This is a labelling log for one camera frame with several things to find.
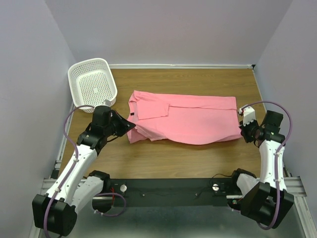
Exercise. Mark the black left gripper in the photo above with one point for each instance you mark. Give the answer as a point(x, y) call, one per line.
point(126, 125)

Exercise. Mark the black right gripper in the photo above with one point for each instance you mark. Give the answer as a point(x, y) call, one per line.
point(243, 130)

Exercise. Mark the white perforated plastic basket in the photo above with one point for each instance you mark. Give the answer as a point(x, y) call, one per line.
point(91, 82)

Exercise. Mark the pink t shirt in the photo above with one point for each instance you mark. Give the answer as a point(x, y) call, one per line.
point(188, 119)

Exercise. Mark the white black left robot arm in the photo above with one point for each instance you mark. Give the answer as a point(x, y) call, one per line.
point(57, 210)

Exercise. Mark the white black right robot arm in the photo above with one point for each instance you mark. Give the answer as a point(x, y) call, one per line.
point(265, 199)

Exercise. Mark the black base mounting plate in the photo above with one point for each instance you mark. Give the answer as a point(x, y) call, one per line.
point(167, 192)

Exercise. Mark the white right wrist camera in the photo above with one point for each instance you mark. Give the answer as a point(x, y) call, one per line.
point(248, 114)

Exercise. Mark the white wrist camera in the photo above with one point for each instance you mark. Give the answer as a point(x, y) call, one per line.
point(248, 114)
point(107, 103)

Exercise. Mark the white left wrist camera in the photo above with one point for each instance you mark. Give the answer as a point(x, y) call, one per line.
point(107, 103)

